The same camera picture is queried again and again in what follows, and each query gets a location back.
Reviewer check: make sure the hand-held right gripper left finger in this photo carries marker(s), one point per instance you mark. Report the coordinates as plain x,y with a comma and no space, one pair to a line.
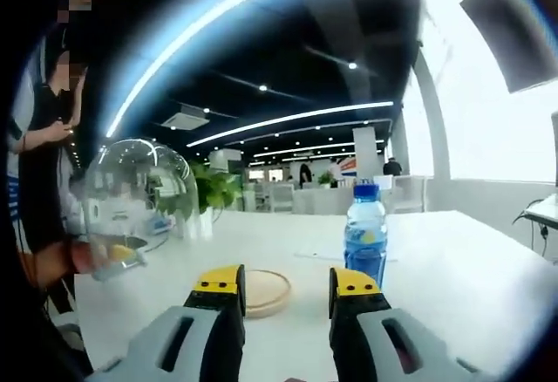
178,338

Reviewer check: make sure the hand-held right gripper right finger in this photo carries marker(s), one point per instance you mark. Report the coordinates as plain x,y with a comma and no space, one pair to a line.
383,338

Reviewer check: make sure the clear glass dome cover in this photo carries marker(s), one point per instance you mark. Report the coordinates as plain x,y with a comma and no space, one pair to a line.
131,172

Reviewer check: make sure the blue Mizone drink bottle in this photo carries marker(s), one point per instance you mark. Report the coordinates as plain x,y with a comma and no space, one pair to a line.
365,242

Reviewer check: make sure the round wooden base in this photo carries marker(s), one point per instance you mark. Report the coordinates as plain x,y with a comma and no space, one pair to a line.
266,290

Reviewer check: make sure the person's left hand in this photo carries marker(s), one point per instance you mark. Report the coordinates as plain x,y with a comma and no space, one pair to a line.
89,257

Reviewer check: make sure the small blue white device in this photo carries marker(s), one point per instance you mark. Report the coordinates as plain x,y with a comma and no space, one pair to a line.
160,225

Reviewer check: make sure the white plant pot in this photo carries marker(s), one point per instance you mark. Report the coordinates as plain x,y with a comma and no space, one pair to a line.
209,223

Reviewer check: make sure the green leafy plant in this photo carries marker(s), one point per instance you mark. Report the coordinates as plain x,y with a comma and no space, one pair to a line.
218,190

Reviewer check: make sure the ceiling air conditioner unit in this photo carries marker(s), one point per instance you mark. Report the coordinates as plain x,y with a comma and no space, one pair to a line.
185,117

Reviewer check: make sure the hanging rectangular panel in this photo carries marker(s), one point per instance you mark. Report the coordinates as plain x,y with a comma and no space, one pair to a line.
510,33

